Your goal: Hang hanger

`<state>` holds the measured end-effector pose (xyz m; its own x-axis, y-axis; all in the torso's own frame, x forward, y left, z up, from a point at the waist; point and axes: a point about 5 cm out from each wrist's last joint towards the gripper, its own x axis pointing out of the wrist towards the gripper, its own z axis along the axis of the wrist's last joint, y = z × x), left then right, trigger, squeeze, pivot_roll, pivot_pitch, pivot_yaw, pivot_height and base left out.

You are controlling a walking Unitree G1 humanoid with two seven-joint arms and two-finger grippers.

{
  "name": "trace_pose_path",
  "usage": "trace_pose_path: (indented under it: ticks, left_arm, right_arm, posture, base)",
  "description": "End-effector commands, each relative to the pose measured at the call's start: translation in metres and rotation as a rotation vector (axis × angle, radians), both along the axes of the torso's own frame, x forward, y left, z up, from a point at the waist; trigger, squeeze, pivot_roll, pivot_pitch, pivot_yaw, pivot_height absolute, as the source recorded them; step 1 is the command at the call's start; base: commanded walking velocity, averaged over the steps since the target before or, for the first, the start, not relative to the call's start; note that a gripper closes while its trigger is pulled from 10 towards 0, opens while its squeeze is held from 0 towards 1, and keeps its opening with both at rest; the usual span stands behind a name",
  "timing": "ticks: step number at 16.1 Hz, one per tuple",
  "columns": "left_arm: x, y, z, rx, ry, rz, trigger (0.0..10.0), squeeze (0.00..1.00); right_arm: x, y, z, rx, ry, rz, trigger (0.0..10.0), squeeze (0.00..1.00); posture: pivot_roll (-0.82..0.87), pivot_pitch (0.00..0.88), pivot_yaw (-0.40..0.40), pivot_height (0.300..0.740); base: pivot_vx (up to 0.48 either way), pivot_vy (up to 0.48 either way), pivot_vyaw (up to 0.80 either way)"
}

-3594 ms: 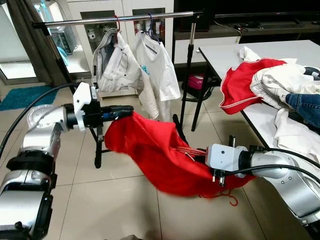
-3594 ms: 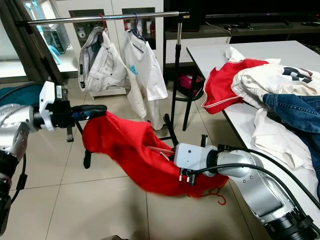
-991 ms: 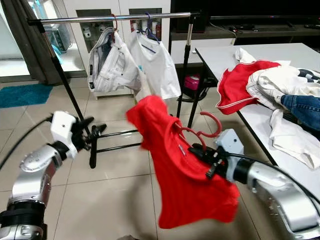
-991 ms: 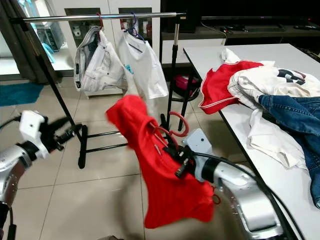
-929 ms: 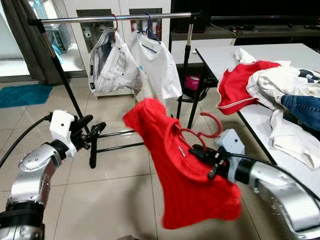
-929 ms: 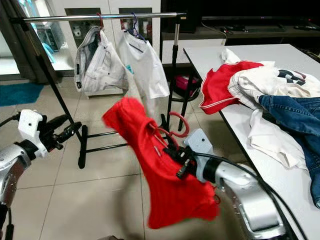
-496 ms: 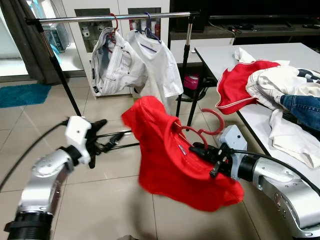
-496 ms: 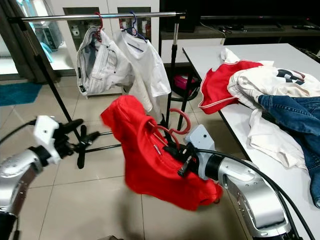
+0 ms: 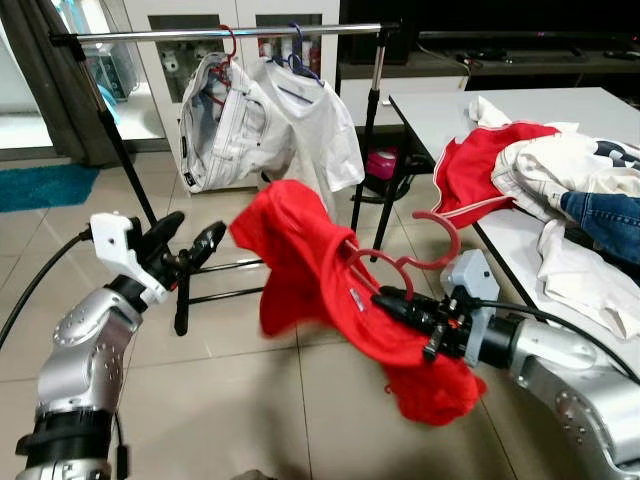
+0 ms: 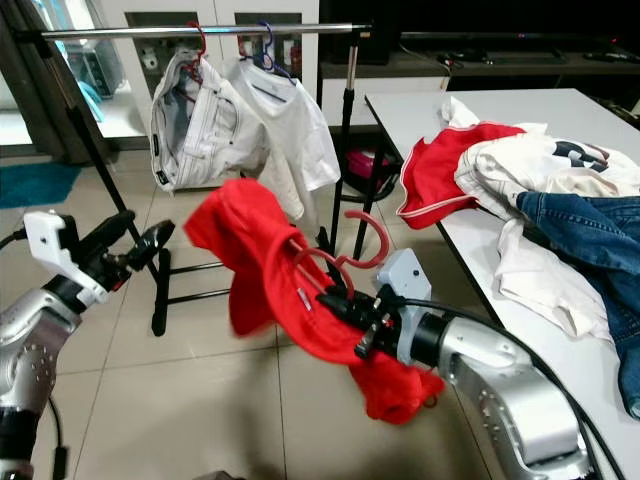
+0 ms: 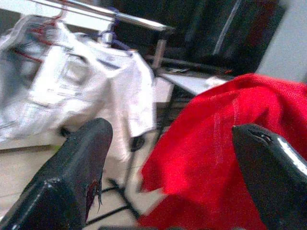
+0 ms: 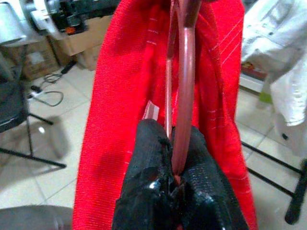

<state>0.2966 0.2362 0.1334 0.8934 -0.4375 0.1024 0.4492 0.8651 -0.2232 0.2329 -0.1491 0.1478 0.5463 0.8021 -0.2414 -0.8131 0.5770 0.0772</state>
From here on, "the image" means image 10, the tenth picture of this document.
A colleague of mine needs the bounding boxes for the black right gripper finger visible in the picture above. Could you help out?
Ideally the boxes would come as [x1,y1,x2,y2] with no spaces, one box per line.
[322,299,371,329]
[318,287,373,314]

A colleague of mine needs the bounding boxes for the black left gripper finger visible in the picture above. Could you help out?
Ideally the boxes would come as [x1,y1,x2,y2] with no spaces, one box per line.
[125,221,176,271]
[80,210,134,259]

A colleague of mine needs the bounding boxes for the red plastic hanger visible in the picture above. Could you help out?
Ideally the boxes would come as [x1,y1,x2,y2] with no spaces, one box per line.
[293,207,393,301]
[178,22,211,106]

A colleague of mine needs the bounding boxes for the red garment with white stitching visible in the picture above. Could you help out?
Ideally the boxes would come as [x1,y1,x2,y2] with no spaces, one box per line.
[182,178,446,426]

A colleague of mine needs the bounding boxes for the purple plastic hanger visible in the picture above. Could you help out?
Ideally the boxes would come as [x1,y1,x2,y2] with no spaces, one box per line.
[250,20,296,86]

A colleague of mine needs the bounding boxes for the teal floor mat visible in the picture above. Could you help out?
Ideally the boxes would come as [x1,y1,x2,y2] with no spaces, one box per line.
[0,160,81,211]

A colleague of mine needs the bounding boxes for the white denim jeans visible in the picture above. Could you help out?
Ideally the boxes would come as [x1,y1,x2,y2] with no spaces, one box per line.
[150,52,266,194]

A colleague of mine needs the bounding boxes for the grey curtain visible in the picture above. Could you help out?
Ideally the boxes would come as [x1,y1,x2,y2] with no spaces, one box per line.
[0,0,96,166]

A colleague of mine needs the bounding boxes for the red garment with white trim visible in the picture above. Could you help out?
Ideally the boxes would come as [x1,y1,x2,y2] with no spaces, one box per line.
[395,120,526,231]

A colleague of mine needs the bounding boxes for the plain white shirt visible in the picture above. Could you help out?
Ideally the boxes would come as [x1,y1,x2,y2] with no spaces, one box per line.
[495,218,616,341]

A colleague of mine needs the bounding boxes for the translucent tank with blue tube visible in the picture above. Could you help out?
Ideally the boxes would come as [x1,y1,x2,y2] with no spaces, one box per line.
[30,0,116,101]

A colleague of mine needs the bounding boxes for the white t-shirt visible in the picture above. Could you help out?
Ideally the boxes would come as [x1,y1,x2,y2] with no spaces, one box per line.
[225,55,341,226]

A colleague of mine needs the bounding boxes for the crumpled white cloth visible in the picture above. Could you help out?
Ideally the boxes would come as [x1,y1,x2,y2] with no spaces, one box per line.
[440,95,486,131]

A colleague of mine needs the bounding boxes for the white glass-door cabinet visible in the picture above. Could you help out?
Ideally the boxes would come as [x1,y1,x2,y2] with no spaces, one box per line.
[100,0,321,131]

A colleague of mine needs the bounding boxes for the black television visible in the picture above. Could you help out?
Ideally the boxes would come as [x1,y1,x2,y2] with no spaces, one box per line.
[320,0,640,51]

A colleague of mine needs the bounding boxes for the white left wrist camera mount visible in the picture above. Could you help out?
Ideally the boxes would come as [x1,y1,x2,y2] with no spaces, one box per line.
[23,210,109,306]

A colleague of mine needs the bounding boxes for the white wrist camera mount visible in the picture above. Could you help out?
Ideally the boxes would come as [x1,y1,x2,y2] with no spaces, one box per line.
[375,248,433,366]
[23,210,109,306]

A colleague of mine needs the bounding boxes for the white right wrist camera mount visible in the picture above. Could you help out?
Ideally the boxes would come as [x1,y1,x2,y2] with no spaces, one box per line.
[375,248,433,366]

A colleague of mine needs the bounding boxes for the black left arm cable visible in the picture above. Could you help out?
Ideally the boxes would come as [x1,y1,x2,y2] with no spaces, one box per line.
[0,225,29,251]

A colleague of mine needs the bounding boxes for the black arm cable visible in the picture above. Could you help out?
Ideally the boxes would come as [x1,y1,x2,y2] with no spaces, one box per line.
[405,298,626,480]
[0,225,29,251]

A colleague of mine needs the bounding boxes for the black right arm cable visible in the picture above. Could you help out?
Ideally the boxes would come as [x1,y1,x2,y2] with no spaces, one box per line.
[405,298,626,480]

